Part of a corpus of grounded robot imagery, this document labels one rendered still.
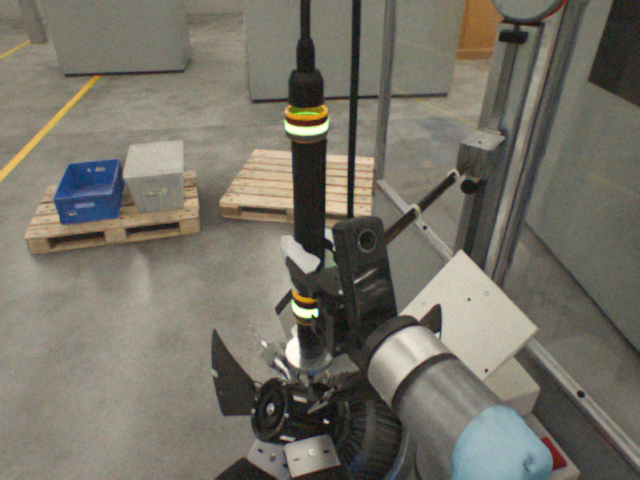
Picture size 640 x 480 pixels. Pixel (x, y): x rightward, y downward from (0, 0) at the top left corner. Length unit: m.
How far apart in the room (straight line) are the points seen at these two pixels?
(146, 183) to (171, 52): 4.41
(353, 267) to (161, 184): 3.19
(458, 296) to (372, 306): 0.61
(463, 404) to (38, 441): 2.40
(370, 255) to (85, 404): 2.35
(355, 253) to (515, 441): 0.20
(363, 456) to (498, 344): 0.34
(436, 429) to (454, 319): 0.66
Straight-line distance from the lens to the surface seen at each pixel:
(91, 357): 2.91
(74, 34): 8.07
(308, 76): 0.47
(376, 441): 1.00
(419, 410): 0.41
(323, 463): 0.92
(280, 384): 0.92
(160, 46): 7.80
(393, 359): 0.43
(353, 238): 0.44
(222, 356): 1.17
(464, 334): 1.02
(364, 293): 0.45
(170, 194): 3.63
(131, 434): 2.51
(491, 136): 1.13
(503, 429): 0.39
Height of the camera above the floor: 1.98
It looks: 35 degrees down
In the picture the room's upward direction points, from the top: straight up
